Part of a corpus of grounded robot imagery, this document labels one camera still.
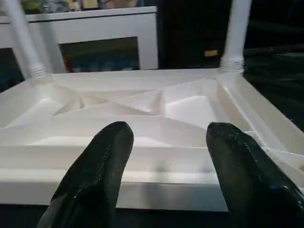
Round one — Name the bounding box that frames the white plastic table leg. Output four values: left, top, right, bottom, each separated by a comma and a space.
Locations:
219, 0, 252, 73
0, 0, 48, 80

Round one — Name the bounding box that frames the white glass-door cabinet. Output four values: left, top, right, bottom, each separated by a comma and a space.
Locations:
0, 6, 159, 93

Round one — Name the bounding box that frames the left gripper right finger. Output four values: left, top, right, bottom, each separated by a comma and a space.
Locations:
205, 122, 304, 228

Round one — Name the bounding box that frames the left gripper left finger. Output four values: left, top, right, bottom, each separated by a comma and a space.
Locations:
37, 121, 135, 228

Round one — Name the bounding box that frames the white plastic table top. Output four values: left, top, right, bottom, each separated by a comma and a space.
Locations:
0, 67, 304, 212

